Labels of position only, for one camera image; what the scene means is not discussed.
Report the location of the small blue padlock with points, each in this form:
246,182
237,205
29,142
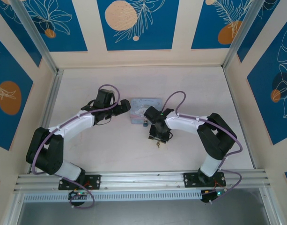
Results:
145,123

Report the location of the pale blue cartoon tin box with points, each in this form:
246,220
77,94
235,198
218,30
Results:
138,110

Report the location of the small brass key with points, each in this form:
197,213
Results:
158,144

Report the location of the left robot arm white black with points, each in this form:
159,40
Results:
77,122

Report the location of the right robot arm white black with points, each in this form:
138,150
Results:
185,123

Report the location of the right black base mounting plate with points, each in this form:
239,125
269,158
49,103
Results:
190,180

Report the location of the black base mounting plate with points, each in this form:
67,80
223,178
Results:
96,181
190,180

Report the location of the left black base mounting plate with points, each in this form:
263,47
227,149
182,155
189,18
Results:
96,181

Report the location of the right controller circuit board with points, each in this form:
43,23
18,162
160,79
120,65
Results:
215,194

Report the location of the controller circuit board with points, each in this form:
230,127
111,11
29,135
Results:
77,193
215,194

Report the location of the left controller circuit board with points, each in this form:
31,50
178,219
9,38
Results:
77,193

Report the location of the aluminium table side rail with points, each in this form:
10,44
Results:
49,105
235,100

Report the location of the aluminium base rail beam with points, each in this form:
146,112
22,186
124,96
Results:
143,180

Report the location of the aluminium frame corner post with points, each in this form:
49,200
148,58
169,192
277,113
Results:
35,35
242,35

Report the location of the aluminium front frame bar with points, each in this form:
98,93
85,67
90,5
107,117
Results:
15,211
270,206

